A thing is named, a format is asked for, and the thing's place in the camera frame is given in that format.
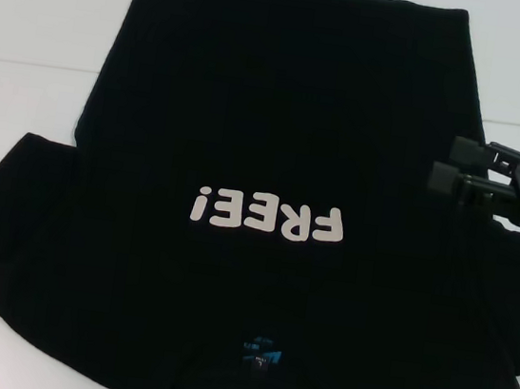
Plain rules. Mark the black shirt with FREE print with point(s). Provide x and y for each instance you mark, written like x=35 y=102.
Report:
x=299 y=113

